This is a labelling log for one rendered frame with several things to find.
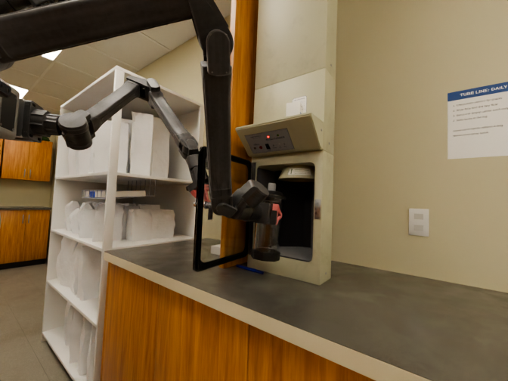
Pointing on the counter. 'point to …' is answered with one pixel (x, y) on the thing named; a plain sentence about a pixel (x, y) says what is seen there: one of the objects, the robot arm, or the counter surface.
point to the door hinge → (250, 221)
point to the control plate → (270, 140)
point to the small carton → (294, 109)
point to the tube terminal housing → (278, 103)
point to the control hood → (298, 125)
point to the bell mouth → (298, 173)
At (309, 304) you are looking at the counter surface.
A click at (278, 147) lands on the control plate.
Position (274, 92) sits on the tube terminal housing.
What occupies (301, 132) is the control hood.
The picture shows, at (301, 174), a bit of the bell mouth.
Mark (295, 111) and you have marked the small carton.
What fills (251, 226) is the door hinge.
